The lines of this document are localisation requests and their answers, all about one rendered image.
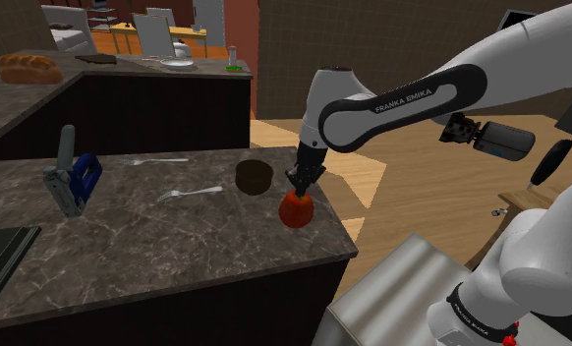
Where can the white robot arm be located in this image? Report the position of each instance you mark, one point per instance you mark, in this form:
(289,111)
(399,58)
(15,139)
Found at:
(530,52)

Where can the yellow dining table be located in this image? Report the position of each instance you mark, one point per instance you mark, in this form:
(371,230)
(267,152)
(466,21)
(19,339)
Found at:
(185,32)

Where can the green sponge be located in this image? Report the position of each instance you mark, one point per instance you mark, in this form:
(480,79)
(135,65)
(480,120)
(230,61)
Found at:
(233,68)

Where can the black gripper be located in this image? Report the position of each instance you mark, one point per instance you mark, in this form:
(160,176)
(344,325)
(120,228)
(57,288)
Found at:
(309,163)

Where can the brown bread loaf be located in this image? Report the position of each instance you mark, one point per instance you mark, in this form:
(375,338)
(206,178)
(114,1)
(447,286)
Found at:
(27,69)

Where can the blue grey staple gun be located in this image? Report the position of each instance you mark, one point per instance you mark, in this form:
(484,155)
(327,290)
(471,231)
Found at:
(70,187)

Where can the dark hardcover book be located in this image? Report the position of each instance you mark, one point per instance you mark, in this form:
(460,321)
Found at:
(1,256)

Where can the white plate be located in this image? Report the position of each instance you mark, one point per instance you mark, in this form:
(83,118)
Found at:
(177,63)

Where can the red round fruit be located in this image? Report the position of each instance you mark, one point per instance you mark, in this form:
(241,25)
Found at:
(295,211)

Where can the silver grey robot stand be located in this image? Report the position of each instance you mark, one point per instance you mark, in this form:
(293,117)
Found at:
(391,292)

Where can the white sofa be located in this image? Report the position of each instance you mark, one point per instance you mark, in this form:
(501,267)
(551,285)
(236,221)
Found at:
(70,36)

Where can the dark brown bowl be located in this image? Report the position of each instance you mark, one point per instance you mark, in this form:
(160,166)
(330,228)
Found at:
(254,178)

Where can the dark flat board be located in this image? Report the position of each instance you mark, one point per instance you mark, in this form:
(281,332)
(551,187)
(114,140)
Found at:
(97,59)

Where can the silver fork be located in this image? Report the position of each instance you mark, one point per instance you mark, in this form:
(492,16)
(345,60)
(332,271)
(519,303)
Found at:
(195,191)
(161,160)

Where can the dark grey handheld appliance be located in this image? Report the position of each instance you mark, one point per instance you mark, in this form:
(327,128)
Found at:
(504,139)

